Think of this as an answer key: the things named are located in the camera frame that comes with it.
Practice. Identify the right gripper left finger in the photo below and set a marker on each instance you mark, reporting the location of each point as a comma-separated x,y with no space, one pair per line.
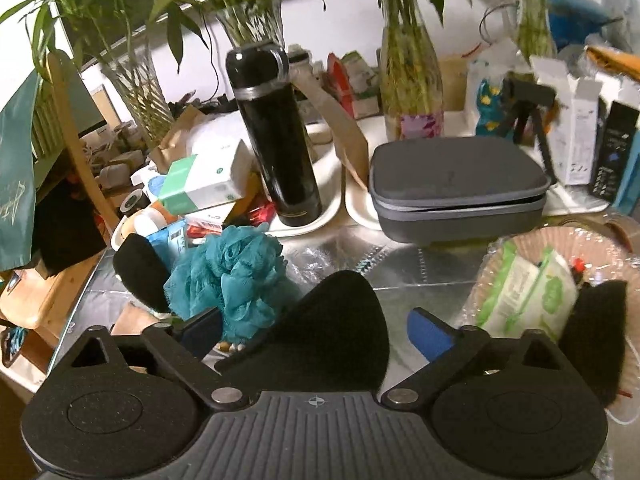
178,351

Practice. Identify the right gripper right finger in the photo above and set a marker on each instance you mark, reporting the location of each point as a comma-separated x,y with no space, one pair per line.
450,353

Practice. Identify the teal mesh bath loofah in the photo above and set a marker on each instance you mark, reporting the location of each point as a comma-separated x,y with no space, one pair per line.
242,273

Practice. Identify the black foam pad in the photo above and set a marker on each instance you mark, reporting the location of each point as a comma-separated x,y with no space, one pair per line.
334,339

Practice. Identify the wet wipes pack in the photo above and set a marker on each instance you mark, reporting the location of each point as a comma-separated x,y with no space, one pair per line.
526,295

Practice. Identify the black slim foam piece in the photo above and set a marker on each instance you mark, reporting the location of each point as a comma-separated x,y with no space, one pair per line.
142,272

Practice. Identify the black foam in basket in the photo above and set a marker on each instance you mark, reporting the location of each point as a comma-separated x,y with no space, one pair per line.
593,339

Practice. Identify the wooden chair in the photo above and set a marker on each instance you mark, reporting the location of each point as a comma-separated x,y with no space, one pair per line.
72,222

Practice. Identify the grey zip hard case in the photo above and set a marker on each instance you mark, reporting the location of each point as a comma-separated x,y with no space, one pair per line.
428,191

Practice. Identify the green white box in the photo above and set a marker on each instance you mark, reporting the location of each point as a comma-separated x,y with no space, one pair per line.
208,179

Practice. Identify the pink woven basket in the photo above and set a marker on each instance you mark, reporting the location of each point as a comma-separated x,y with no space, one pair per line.
593,259

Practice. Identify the white open carton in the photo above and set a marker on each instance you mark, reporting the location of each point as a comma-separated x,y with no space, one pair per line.
572,134

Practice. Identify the glass vase with bamboo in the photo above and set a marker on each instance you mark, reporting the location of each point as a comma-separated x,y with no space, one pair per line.
410,77

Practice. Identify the small black tripod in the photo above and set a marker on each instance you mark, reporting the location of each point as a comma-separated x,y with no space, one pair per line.
523,102

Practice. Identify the left glass vase bamboo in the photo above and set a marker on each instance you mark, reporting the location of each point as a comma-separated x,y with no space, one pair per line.
134,79

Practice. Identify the black product box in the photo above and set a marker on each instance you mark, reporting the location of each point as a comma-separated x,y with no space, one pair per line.
614,150

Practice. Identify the black thermos bottle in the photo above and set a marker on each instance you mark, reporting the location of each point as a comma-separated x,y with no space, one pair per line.
263,90

